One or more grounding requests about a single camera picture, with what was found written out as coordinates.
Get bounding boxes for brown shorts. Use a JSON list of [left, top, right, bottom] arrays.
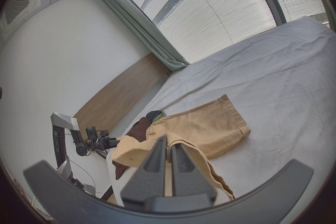
[[113, 117, 153, 180]]

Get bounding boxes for bed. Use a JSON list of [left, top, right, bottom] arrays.
[[73, 17, 336, 205]]

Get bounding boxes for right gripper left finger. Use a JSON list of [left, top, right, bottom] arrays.
[[121, 135, 168, 209]]

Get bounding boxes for tan shorts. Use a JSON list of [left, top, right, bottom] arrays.
[[111, 94, 251, 201]]

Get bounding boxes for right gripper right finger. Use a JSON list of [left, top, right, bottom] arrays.
[[171, 143, 218, 203]]

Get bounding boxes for blue-green curtain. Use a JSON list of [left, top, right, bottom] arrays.
[[92, 0, 190, 73]]

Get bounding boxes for window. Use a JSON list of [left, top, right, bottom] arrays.
[[105, 0, 334, 65]]

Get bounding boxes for green garment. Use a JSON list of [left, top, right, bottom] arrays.
[[153, 112, 167, 123]]

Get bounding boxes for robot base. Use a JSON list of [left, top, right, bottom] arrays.
[[56, 159, 96, 193]]

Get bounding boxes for black garment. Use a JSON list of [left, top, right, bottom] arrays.
[[146, 111, 161, 124]]

